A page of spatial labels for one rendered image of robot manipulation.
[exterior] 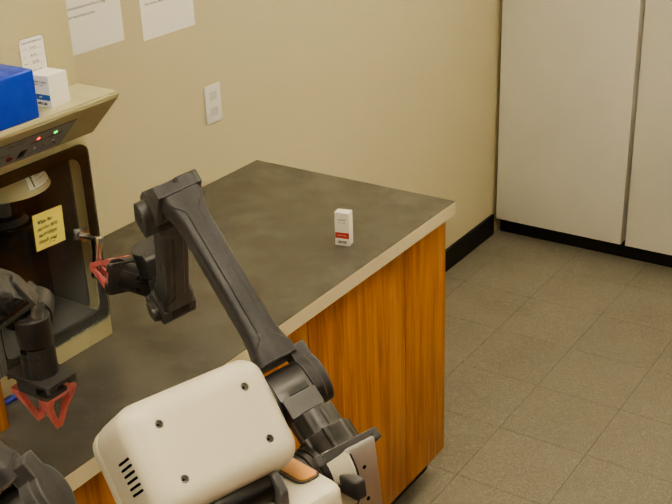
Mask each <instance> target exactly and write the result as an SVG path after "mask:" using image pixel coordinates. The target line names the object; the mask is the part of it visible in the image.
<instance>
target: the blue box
mask: <svg viewBox="0 0 672 504"><path fill-rule="evenodd" d="M38 117H39V110H38V103H37V97H36V91H35V84H34V78H33V72H32V69H28V68H22V67H17V66H11V65H5V64H0V131H3V130H6V129H8V128H11V127H14V126H17V125H19V124H22V123H25V122H28V121H30V120H33V119H36V118H38Z"/></svg>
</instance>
